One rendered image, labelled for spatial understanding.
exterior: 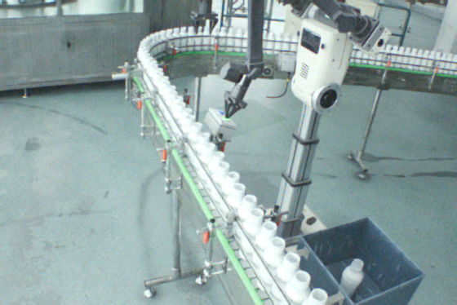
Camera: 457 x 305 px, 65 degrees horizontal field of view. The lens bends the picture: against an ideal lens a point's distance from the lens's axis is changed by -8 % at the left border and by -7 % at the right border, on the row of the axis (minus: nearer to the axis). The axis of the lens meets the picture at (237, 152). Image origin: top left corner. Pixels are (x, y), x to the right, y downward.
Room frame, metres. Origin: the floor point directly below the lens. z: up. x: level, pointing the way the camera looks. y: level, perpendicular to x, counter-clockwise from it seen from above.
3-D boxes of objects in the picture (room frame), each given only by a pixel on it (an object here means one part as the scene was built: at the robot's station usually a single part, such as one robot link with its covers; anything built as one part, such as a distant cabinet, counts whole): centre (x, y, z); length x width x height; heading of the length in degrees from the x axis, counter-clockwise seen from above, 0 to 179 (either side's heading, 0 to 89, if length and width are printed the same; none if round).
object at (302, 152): (1.71, -0.33, 0.74); 0.11 x 0.11 x 0.40; 28
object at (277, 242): (0.70, -0.13, 1.08); 0.06 x 0.06 x 0.17
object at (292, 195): (1.71, -0.33, 0.49); 0.13 x 0.13 x 0.40; 28
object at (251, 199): (0.86, -0.05, 1.08); 0.06 x 0.06 x 0.17
